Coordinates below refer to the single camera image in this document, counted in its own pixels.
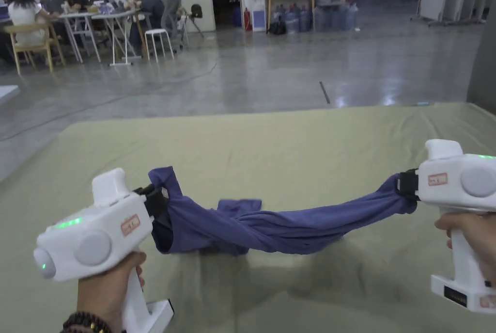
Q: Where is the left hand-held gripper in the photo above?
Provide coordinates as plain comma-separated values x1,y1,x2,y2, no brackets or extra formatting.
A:
32,168,175,333

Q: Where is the wooden chair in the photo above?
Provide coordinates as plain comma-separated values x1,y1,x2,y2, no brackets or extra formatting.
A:
3,22,67,74

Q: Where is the person's right hand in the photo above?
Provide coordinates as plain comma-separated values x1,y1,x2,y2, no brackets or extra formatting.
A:
434,210,496,285

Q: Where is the dark blue shirt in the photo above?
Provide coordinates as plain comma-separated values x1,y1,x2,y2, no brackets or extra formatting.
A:
148,166,419,258

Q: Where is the grey office chair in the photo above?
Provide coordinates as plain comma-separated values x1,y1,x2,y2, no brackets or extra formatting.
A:
160,0,191,54

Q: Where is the person's left hand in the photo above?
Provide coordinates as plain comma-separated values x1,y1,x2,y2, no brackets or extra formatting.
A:
75,251,148,333

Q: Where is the white round stool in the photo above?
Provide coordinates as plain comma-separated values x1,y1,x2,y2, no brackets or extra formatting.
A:
144,28,176,63

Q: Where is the stack of water bottles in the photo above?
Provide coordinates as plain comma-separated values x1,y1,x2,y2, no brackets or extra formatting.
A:
271,0,359,33

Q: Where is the chair with black bag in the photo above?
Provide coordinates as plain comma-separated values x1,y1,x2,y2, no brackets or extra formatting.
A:
179,3,206,40

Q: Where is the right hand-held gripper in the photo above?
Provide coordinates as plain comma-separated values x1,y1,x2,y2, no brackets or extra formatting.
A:
397,139,496,314

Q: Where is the group of people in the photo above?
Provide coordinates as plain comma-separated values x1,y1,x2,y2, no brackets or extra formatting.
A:
0,0,183,58

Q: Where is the bed with beige sheet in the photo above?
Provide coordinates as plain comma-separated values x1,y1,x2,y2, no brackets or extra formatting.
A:
0,102,496,333

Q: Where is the white folding table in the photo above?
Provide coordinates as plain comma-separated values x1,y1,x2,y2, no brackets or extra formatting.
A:
58,7,153,67

